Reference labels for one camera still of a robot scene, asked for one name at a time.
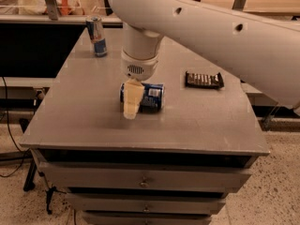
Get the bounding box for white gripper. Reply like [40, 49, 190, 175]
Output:
[121, 51, 158, 119]

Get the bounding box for blue pepsi can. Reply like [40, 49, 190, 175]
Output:
[120, 83, 164, 113]

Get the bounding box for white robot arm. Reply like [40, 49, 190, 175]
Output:
[109, 0, 300, 113]

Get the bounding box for red bull can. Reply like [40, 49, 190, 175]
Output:
[86, 16, 107, 57]

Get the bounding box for dark chocolate bar wrapper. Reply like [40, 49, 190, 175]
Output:
[185, 71, 224, 89]

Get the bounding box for grey drawer cabinet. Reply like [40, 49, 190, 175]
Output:
[19, 27, 271, 225]

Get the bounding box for top grey drawer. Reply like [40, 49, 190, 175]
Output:
[39, 162, 250, 193]

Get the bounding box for grey drawer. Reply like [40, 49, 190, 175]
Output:
[39, 162, 250, 193]
[66, 193, 225, 215]
[82, 212, 211, 225]

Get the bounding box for middle grey drawer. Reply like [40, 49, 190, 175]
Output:
[66, 193, 225, 215]

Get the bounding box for orange white bag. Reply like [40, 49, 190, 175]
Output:
[20, 0, 84, 15]

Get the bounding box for bottom grey drawer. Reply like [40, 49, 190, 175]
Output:
[82, 212, 211, 225]

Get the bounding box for black stand leg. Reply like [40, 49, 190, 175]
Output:
[19, 118, 37, 191]

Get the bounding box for metal rail shelf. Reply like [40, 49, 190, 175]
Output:
[0, 0, 300, 21]

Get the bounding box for black cable on floor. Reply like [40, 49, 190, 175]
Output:
[0, 76, 32, 178]

